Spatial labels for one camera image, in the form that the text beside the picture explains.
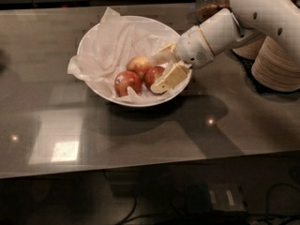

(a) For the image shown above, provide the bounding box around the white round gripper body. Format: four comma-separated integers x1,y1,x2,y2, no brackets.
174,26,215,68

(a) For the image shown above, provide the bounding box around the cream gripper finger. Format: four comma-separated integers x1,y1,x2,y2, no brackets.
150,61,190,94
149,42,178,66

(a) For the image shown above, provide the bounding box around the red yellow front apple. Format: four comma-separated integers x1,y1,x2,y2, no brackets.
143,66,165,90

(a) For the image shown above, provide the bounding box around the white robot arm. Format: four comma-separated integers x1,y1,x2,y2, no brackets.
150,0,300,68

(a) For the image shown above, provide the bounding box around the white bowl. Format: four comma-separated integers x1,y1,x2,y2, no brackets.
76,15,193,109

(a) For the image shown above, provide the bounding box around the yellowish red back apple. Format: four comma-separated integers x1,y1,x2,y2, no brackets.
127,55,152,79

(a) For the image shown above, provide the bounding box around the dark red apple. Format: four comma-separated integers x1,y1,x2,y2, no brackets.
114,70,142,97

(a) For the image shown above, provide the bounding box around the glass jar with grains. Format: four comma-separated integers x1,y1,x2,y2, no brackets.
195,0,230,23

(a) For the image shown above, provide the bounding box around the white crumpled paper liner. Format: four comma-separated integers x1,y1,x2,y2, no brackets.
67,7,191,105

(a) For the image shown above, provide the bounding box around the black mat under stacks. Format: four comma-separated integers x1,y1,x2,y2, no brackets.
226,49,300,96

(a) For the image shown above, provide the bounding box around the rear stack of paper bowls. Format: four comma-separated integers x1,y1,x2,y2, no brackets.
233,37,265,60

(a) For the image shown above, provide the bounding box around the dark box under table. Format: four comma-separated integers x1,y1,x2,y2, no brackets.
184,183,248,213

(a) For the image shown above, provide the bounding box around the black cable on floor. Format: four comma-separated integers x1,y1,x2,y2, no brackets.
115,183,300,225

